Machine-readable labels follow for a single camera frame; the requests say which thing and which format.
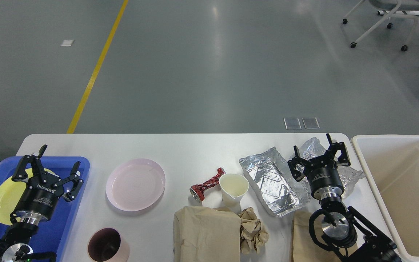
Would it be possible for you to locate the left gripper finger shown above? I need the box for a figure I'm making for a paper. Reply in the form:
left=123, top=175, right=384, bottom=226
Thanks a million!
left=53, top=162, right=84, bottom=202
left=12, top=145, right=48, bottom=182

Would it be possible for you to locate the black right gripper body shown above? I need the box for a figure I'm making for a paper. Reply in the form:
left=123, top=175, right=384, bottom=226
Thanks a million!
left=304, top=156, right=344, bottom=200

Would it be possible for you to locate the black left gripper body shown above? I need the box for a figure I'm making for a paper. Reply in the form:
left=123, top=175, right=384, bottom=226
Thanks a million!
left=14, top=174, right=64, bottom=221

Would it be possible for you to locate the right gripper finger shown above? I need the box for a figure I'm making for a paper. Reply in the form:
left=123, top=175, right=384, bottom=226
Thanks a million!
left=325, top=133, right=351, bottom=168
left=288, top=146, right=310, bottom=182

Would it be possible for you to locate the pink plate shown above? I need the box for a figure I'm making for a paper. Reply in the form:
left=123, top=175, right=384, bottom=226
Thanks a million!
left=106, top=159, right=166, bottom=212

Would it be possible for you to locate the pink mug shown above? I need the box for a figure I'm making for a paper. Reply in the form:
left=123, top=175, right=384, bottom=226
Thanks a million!
left=87, top=228, right=130, bottom=262

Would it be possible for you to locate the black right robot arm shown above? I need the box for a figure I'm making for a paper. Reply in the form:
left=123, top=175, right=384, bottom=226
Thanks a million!
left=288, top=133, right=402, bottom=262

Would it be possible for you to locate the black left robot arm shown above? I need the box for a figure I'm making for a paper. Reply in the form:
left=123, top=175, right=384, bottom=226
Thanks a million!
left=0, top=145, right=90, bottom=262

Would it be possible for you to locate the crumpled clear plastic wrap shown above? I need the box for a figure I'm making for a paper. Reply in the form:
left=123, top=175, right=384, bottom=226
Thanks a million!
left=298, top=137, right=364, bottom=198

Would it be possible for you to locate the yellow plate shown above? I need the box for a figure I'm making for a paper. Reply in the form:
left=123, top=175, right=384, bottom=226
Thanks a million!
left=0, top=168, right=46, bottom=225

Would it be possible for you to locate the aluminium foil tray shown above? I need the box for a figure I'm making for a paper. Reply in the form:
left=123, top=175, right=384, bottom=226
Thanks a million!
left=239, top=147, right=311, bottom=218

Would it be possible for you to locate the blue plastic tray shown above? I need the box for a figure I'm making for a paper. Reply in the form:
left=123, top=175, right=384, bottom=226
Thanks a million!
left=0, top=156, right=90, bottom=262

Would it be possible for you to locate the clear floor plate left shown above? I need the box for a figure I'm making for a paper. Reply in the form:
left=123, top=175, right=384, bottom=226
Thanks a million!
left=284, top=117, right=302, bottom=130

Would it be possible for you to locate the clear floor plate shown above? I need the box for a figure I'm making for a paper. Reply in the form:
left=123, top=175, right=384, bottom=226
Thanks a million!
left=284, top=117, right=302, bottom=130
left=302, top=117, right=320, bottom=129

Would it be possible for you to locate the clear floor plate right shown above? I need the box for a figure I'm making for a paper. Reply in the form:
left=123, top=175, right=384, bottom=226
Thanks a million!
left=302, top=117, right=320, bottom=129

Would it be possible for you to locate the beige plastic bin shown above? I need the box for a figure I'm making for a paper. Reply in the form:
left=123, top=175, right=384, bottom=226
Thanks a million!
left=351, top=135, right=419, bottom=262

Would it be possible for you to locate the white paper cup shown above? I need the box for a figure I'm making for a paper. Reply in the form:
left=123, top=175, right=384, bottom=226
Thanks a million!
left=219, top=174, right=250, bottom=214

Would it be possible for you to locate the brown paper bag right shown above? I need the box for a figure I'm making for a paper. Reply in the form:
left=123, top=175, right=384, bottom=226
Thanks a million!
left=292, top=211, right=340, bottom=262

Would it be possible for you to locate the crumpled brown paper ball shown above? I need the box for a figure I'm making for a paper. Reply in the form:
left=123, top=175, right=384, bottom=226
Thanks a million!
left=238, top=207, right=269, bottom=255

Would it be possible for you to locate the crushed red can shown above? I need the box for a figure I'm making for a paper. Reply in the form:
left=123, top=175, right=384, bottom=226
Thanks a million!
left=189, top=167, right=226, bottom=203

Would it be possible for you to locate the large brown paper bag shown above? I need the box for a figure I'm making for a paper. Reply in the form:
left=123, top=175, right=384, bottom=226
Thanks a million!
left=173, top=207, right=241, bottom=262

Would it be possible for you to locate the white floor tape patch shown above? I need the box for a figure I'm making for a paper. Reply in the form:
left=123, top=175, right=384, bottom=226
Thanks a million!
left=60, top=39, right=75, bottom=47

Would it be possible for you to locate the white office chair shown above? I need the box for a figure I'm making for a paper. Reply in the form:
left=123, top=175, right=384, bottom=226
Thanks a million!
left=350, top=0, right=419, bottom=52

